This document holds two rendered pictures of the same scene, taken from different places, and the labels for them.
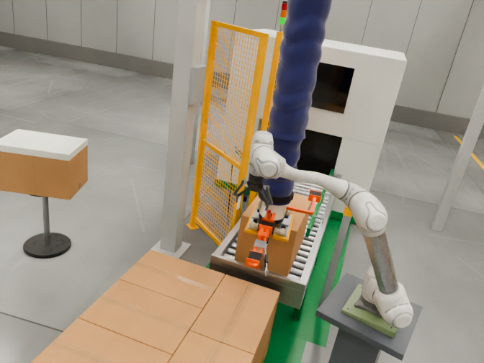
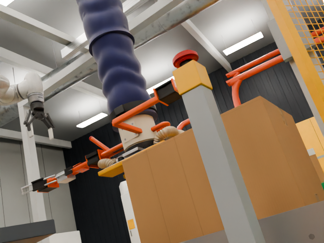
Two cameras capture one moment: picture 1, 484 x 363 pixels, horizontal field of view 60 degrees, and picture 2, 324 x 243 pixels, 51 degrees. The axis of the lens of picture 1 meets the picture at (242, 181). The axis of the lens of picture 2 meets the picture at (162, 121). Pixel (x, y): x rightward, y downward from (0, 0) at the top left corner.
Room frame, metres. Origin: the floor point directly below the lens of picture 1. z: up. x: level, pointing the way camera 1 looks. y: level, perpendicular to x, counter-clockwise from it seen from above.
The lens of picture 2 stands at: (2.95, -1.64, 0.59)
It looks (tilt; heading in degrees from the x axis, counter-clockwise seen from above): 20 degrees up; 104
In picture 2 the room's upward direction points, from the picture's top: 16 degrees counter-clockwise
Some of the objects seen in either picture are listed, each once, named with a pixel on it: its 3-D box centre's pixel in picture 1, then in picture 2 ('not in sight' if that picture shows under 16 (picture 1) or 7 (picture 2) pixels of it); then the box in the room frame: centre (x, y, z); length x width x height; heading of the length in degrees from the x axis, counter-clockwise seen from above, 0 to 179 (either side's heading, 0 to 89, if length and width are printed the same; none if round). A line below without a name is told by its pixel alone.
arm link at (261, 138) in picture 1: (261, 148); (31, 85); (1.84, -0.07, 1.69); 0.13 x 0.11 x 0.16; 9
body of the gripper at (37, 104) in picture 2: (256, 182); (37, 111); (1.85, -0.07, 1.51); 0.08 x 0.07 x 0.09; 75
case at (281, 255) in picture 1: (274, 229); (223, 185); (2.78, -0.31, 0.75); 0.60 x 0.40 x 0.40; 164
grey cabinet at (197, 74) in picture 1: (196, 84); (290, 34); (3.39, 0.48, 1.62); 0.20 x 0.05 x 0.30; 165
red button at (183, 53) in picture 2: not in sight; (186, 62); (2.86, -0.84, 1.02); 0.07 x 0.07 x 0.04
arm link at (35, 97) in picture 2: (258, 168); (36, 100); (1.85, -0.07, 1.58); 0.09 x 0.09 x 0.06
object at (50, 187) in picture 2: (253, 258); (47, 185); (1.89, -0.13, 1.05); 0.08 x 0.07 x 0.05; 171
